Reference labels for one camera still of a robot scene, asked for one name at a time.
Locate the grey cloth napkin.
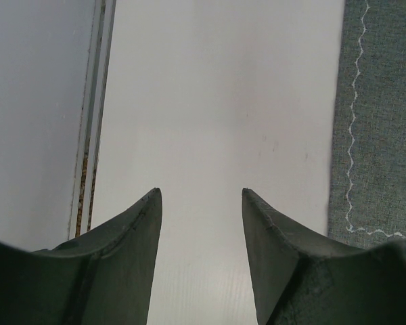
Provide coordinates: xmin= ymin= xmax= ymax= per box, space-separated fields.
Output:
xmin=328 ymin=1 xmax=406 ymax=248

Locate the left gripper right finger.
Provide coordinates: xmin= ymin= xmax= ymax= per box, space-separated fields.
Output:
xmin=242 ymin=189 xmax=406 ymax=324

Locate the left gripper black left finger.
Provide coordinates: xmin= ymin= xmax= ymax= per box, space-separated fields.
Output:
xmin=0 ymin=188 xmax=162 ymax=324

